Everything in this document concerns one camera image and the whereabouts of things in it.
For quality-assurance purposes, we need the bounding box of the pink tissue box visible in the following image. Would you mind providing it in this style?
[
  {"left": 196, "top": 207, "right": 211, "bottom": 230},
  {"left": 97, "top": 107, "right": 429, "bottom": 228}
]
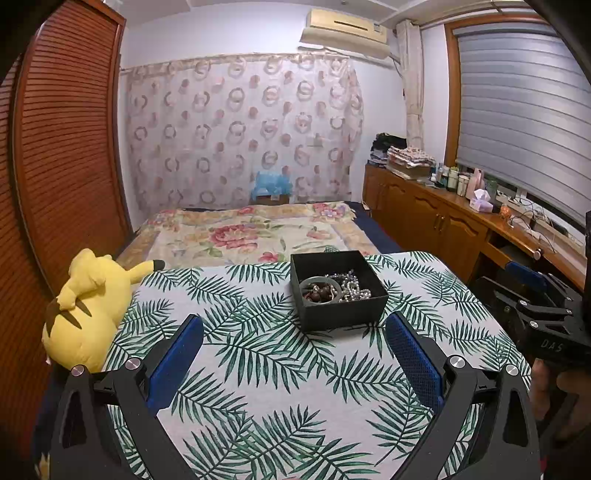
[{"left": 468, "top": 188, "right": 494, "bottom": 213}]

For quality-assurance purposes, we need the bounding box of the white power strip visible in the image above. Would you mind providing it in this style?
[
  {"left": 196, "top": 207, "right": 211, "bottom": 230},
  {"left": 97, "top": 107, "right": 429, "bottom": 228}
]
[{"left": 501, "top": 196, "right": 546, "bottom": 217}]

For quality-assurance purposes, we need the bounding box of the stack of dark clothes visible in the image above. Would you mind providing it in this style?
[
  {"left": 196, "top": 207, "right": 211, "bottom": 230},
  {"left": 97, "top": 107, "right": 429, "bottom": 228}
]
[{"left": 370, "top": 133, "right": 407, "bottom": 167}]

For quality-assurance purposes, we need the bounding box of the cream air conditioner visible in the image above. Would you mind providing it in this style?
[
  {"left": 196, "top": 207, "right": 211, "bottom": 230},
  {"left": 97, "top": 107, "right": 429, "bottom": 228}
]
[{"left": 300, "top": 8, "right": 391, "bottom": 60}]

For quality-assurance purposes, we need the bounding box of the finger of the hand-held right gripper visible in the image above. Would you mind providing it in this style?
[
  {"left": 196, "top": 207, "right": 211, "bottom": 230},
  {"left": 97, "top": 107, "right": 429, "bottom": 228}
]
[
  {"left": 473, "top": 276, "right": 574, "bottom": 334},
  {"left": 505, "top": 261, "right": 578, "bottom": 297}
]

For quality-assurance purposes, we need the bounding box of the person's right hand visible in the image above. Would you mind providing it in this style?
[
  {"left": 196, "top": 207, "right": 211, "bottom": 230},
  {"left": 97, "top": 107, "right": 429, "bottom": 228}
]
[{"left": 529, "top": 360, "right": 586, "bottom": 426}]

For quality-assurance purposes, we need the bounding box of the yellow plush toy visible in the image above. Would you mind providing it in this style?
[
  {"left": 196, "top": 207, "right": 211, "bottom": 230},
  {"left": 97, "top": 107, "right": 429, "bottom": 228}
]
[{"left": 41, "top": 248, "right": 166, "bottom": 374}]

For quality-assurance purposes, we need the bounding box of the wooden cabinet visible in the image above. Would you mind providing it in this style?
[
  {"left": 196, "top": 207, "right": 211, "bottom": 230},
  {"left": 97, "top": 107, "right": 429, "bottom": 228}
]
[{"left": 362, "top": 164, "right": 587, "bottom": 291}]

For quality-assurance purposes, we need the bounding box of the floral blanket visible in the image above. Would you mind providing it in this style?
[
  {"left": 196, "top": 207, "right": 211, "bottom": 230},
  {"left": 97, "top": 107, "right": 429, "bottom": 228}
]
[{"left": 115, "top": 202, "right": 382, "bottom": 268}]

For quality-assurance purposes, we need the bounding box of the grey window blind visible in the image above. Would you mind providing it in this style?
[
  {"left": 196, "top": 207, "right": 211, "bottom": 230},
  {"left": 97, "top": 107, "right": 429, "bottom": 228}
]
[{"left": 455, "top": 21, "right": 591, "bottom": 227}]

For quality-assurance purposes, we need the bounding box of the pearl necklace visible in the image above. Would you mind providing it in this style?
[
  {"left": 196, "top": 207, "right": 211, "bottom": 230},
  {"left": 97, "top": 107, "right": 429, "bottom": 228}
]
[{"left": 330, "top": 270, "right": 372, "bottom": 303}]

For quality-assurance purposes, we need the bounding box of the grey green bangle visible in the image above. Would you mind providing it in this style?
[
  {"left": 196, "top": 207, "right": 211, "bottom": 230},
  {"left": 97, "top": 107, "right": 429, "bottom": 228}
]
[{"left": 299, "top": 276, "right": 342, "bottom": 304}]

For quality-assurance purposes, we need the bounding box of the stack of floral cloths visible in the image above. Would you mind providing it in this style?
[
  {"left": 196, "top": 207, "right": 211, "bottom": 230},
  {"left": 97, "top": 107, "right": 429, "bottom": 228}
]
[{"left": 385, "top": 145, "right": 437, "bottom": 178}]

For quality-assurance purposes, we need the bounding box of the circle patterned curtain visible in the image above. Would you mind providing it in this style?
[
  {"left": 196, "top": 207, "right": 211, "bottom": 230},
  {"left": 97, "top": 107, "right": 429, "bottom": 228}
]
[{"left": 121, "top": 53, "right": 365, "bottom": 217}]

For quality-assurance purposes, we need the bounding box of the blue plush toy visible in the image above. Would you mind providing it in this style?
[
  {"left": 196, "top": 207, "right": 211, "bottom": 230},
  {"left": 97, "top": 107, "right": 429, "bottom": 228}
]
[{"left": 252, "top": 172, "right": 294, "bottom": 198}]

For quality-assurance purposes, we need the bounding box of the leaf print cloth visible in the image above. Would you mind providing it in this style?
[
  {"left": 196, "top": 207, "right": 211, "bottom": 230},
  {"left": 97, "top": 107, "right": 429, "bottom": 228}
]
[{"left": 99, "top": 250, "right": 534, "bottom": 480}]

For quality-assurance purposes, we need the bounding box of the cream tied curtain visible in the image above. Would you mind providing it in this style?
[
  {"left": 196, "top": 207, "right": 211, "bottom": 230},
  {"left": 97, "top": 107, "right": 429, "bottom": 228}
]
[{"left": 396, "top": 19, "right": 426, "bottom": 153}]

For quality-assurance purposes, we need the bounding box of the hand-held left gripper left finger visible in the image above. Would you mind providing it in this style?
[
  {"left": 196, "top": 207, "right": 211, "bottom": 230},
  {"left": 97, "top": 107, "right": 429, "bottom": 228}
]
[{"left": 48, "top": 314, "right": 206, "bottom": 480}]

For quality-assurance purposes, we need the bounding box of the black jewelry box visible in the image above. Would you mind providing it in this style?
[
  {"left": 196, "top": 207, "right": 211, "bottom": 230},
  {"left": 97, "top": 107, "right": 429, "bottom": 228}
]
[{"left": 289, "top": 250, "right": 389, "bottom": 333}]

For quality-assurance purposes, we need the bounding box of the wooden wardrobe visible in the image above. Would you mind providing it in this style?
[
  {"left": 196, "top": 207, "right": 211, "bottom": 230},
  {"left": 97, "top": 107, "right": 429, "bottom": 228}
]
[{"left": 0, "top": 0, "right": 134, "bottom": 462}]

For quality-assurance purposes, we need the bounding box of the navy blue bed sheet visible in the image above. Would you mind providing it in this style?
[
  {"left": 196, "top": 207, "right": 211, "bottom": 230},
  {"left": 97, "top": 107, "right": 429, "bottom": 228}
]
[{"left": 344, "top": 200, "right": 407, "bottom": 254}]

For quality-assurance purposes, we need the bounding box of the row of toiletry bottles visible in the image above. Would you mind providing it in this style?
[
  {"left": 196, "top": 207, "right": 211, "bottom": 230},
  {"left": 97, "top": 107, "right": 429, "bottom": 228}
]
[{"left": 430, "top": 164, "right": 499, "bottom": 199}]

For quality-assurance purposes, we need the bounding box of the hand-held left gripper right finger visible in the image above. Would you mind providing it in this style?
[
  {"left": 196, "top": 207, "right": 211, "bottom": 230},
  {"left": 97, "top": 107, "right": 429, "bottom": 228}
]
[{"left": 384, "top": 311, "right": 541, "bottom": 480}]

